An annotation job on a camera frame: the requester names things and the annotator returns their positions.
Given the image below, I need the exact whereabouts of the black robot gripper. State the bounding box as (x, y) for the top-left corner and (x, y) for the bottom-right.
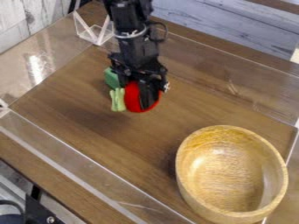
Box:
(108, 34), (169, 110)

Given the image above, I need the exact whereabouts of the red plush tomato toy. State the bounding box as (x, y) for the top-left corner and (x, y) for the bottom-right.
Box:
(108, 80), (164, 114)

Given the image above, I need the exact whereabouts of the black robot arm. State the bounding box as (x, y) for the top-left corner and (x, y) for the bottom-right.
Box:
(103, 0), (169, 113)

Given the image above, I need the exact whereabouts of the green rectangular block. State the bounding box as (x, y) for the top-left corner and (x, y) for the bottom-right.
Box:
(104, 67), (121, 89)

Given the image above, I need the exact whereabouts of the wooden bowl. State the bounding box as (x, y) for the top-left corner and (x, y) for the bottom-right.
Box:
(175, 125), (288, 224)

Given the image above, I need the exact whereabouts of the black clamp under table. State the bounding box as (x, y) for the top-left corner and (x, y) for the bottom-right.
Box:
(24, 185), (65, 224)

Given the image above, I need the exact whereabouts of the clear acrylic tray enclosure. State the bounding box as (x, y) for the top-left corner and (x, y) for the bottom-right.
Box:
(0, 17), (299, 224)

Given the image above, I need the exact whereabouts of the black cable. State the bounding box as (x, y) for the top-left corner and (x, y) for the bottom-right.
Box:
(0, 199), (25, 224)

